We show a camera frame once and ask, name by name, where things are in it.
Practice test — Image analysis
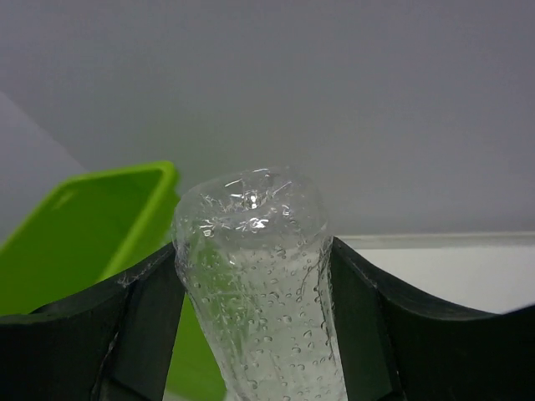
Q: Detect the clear bottle blue cap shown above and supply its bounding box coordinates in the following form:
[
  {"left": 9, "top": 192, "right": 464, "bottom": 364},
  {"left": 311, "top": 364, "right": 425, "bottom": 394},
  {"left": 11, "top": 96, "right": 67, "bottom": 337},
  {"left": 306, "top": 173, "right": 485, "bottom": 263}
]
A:
[{"left": 172, "top": 167, "right": 347, "bottom": 400}]

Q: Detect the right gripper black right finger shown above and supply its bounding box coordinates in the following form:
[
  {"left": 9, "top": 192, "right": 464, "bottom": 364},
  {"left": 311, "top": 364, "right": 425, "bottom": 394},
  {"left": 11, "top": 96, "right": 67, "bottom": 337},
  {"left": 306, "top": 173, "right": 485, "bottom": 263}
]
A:
[{"left": 330, "top": 239, "right": 534, "bottom": 400}]

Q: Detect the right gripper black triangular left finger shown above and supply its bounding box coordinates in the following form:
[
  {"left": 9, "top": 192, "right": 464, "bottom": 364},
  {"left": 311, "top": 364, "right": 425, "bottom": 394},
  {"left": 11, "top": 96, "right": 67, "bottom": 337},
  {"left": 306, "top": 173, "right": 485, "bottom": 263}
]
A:
[{"left": 1, "top": 244, "right": 185, "bottom": 400}]

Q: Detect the green plastic bin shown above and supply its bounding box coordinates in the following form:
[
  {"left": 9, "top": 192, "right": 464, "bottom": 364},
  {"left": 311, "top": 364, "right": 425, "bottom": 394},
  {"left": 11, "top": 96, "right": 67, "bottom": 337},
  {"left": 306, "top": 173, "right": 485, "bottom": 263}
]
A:
[{"left": 1, "top": 161, "right": 226, "bottom": 400}]

